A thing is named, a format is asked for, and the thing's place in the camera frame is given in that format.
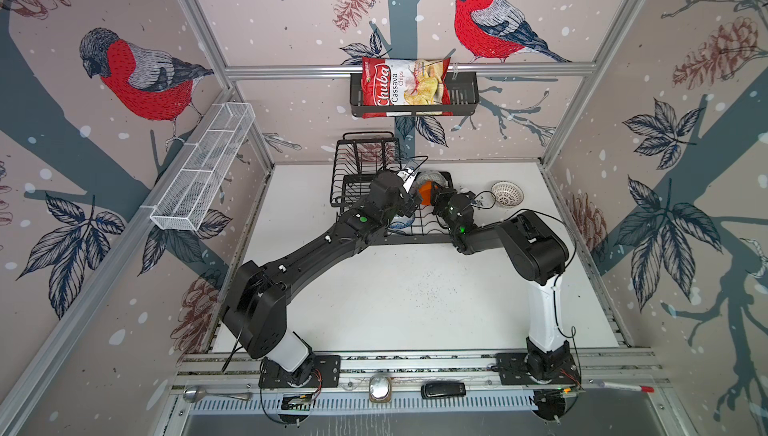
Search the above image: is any orange plastic bowl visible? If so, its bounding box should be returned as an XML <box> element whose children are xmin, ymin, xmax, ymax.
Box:
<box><xmin>418</xmin><ymin>181</ymin><xmax>443</xmax><ymax>206</ymax></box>

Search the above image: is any white brown patterned bowl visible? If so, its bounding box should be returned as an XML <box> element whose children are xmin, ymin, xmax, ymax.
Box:
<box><xmin>490</xmin><ymin>181</ymin><xmax>524</xmax><ymax>209</ymax></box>

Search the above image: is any blue floral bowl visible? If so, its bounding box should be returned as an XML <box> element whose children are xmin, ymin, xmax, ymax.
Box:
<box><xmin>388</xmin><ymin>215</ymin><xmax>415</xmax><ymax>232</ymax></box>

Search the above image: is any green grey patterned bowl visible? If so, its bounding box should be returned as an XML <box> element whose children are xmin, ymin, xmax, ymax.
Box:
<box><xmin>414</xmin><ymin>171</ymin><xmax>449</xmax><ymax>188</ymax></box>

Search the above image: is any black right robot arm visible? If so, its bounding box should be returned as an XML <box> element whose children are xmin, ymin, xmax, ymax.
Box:
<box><xmin>430</xmin><ymin>185</ymin><xmax>580</xmax><ymax>383</ymax></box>

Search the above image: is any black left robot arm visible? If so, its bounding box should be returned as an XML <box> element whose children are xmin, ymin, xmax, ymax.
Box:
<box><xmin>220</xmin><ymin>170</ymin><xmax>421</xmax><ymax>373</ymax></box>

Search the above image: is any red cassava chips bag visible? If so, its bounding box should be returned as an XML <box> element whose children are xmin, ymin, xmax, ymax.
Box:
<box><xmin>360</xmin><ymin>58</ymin><xmax>451</xmax><ymax>119</ymax></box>

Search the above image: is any silver bell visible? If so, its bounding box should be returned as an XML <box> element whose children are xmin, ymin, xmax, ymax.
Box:
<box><xmin>368</xmin><ymin>373</ymin><xmax>393</xmax><ymax>404</ymax></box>

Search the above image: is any black remote fob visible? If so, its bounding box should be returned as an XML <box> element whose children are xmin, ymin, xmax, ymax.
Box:
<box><xmin>420</xmin><ymin>380</ymin><xmax>467</xmax><ymax>400</ymax></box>

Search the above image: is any red white pen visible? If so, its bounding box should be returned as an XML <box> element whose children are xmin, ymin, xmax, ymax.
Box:
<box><xmin>591</xmin><ymin>380</ymin><xmax>655</xmax><ymax>394</ymax></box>

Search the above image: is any metal ladle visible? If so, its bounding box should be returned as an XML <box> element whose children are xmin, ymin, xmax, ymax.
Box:
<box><xmin>182</xmin><ymin>386</ymin><xmax>252</xmax><ymax>404</ymax></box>

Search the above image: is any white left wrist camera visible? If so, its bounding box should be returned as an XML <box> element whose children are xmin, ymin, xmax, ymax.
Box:
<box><xmin>397</xmin><ymin>160</ymin><xmax>420</xmax><ymax>193</ymax></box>

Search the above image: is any black wire dish rack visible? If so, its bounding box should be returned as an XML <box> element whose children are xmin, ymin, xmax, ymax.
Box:
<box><xmin>330</xmin><ymin>131</ymin><xmax>453</xmax><ymax>246</ymax></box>

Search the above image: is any black wall shelf basket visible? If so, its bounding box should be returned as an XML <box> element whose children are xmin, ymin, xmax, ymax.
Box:
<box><xmin>349</xmin><ymin>72</ymin><xmax>480</xmax><ymax>119</ymax></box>

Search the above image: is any white wire wall basket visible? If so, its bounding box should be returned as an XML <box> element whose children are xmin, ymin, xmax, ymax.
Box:
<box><xmin>150</xmin><ymin>102</ymin><xmax>255</xmax><ymax>231</ymax></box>

